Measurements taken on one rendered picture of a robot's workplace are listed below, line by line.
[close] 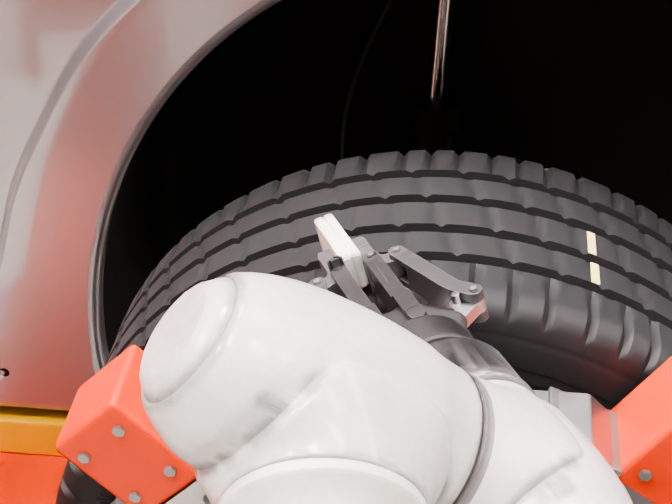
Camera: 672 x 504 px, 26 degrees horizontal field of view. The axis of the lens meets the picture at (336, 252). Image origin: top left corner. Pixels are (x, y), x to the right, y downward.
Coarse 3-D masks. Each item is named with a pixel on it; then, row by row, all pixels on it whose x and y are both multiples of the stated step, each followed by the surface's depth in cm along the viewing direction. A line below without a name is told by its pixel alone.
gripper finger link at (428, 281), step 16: (400, 256) 104; (416, 256) 103; (416, 272) 102; (432, 272) 101; (416, 288) 103; (432, 288) 101; (448, 288) 99; (464, 288) 99; (480, 288) 98; (448, 304) 100; (480, 320) 99
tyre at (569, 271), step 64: (256, 192) 127; (320, 192) 122; (384, 192) 119; (448, 192) 118; (512, 192) 119; (576, 192) 122; (192, 256) 125; (256, 256) 118; (448, 256) 111; (512, 256) 111; (576, 256) 115; (640, 256) 118; (128, 320) 130; (512, 320) 107; (576, 320) 107; (640, 320) 110; (576, 384) 109
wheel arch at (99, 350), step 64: (320, 0) 166; (512, 0) 164; (576, 0) 163; (640, 0) 162; (192, 64) 137; (256, 64) 172; (320, 64) 171; (384, 64) 170; (448, 64) 169; (512, 64) 168; (576, 64) 167; (640, 64) 166; (192, 128) 177; (256, 128) 176; (320, 128) 175; (384, 128) 174; (512, 128) 172; (576, 128) 172; (640, 128) 171; (128, 192) 160; (192, 192) 182; (640, 192) 175; (128, 256) 167
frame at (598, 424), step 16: (544, 400) 106; (560, 400) 106; (576, 400) 106; (592, 400) 106; (576, 416) 104; (592, 416) 104; (608, 416) 106; (592, 432) 103; (608, 432) 105; (608, 448) 103; (176, 496) 108; (192, 496) 108; (640, 496) 103
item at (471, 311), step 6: (456, 294) 98; (450, 300) 99; (456, 300) 98; (450, 306) 99; (456, 306) 98; (462, 306) 98; (468, 306) 98; (474, 306) 98; (480, 306) 98; (486, 306) 99; (462, 312) 98; (468, 312) 97; (474, 312) 98; (480, 312) 98; (468, 318) 97; (474, 318) 98; (468, 324) 98
